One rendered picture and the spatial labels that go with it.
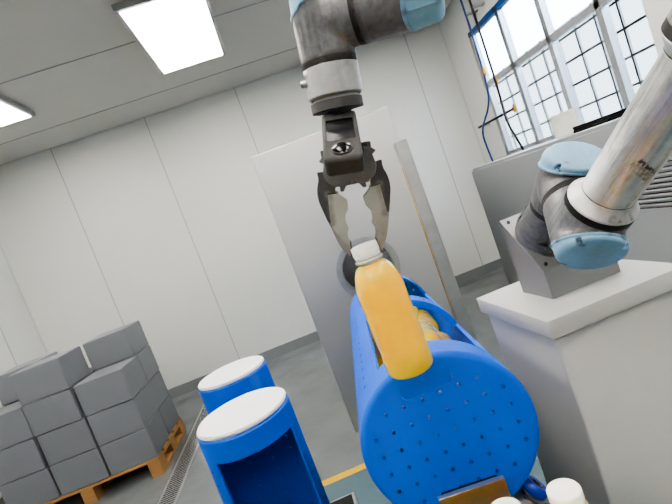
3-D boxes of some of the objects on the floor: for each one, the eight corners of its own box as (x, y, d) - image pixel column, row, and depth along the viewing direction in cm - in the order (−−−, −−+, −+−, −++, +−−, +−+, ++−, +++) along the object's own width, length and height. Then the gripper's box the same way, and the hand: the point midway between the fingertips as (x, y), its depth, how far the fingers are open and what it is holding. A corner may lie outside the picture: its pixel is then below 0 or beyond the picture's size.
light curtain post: (517, 463, 223) (404, 140, 209) (522, 469, 217) (406, 138, 203) (505, 467, 223) (392, 145, 210) (510, 474, 217) (394, 143, 204)
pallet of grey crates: (186, 430, 439) (140, 319, 429) (164, 473, 359) (108, 338, 350) (66, 478, 427) (16, 365, 417) (16, 534, 347) (-47, 396, 338)
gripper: (374, 97, 65) (398, 237, 69) (298, 112, 66) (327, 251, 70) (379, 88, 57) (406, 248, 61) (293, 106, 57) (326, 264, 61)
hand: (364, 244), depth 62 cm, fingers closed on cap, 3 cm apart
